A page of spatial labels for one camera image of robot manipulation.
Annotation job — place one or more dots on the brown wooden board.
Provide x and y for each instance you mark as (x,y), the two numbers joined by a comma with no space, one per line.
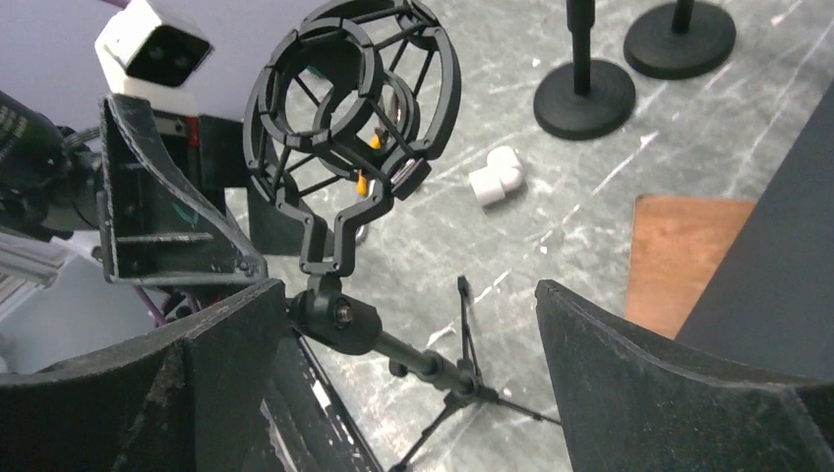
(677,243)

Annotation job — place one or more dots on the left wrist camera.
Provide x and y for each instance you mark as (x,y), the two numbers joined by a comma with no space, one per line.
(149,51)

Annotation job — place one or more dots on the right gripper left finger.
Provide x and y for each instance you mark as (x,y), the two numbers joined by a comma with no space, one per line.
(184,397)

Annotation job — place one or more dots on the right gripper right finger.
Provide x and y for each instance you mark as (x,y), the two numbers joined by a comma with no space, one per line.
(633,400)

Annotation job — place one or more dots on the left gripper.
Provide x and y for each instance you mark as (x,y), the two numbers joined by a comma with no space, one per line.
(162,206)

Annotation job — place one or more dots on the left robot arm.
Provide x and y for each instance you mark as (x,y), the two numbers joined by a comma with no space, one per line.
(51,177)

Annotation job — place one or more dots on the round base shock mount stand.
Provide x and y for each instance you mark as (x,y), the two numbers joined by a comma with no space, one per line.
(586,98)

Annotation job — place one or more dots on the tripod shock mount stand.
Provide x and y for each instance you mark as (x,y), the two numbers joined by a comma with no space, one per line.
(361,89)

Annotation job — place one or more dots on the white pvc elbow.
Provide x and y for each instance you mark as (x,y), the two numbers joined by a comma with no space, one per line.
(503,174)

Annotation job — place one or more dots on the black network switch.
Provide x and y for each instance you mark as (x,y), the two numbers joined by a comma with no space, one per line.
(770,302)

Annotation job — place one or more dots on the round base clip stand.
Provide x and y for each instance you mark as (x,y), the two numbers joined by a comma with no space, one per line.
(680,40)

